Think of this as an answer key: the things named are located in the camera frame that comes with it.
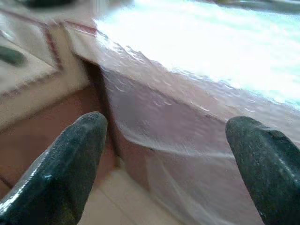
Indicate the dark green whetstone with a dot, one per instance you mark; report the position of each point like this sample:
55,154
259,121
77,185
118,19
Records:
11,56

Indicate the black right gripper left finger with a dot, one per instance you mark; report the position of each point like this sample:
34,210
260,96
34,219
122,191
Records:
61,168

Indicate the clear bubble wrap sheet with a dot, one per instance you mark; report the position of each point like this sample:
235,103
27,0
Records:
187,70

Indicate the brown wooden base cabinet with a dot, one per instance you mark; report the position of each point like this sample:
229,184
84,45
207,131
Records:
47,131

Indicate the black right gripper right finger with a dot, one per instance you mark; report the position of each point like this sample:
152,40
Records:
269,168

